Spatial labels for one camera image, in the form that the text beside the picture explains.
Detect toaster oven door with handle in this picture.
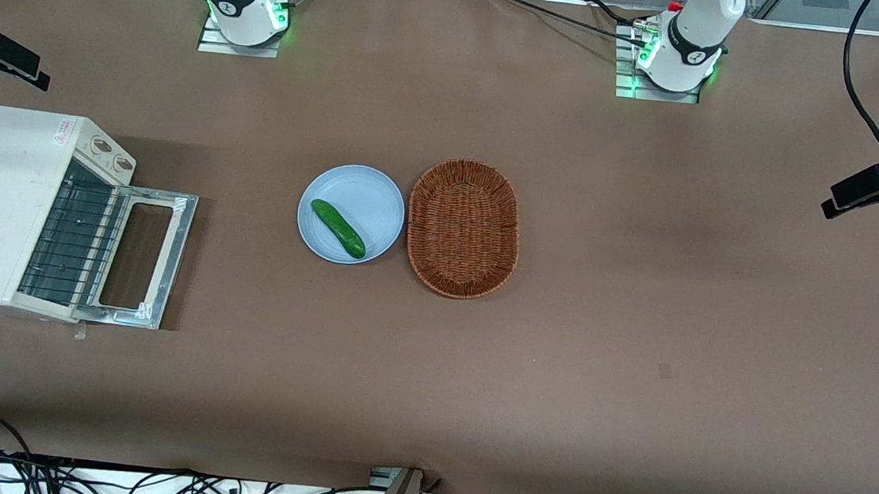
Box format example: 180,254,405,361
70,181,201,334

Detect brown table cover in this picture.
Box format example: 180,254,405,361
0,0,879,494

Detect green cucumber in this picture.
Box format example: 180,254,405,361
305,198,372,261

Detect light blue plate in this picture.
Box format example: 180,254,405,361
292,159,411,270

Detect brown wicker basket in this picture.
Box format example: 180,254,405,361
400,155,528,305

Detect wire oven rack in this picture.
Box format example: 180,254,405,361
17,162,130,308

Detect aluminium arm base plate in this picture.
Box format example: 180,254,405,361
612,22,709,107
197,13,286,59

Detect thick black cable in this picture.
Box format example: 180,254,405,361
585,0,646,27

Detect thin black cable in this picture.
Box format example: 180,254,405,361
480,0,654,50

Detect tangled black floor cables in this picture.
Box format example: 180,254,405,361
0,442,357,494

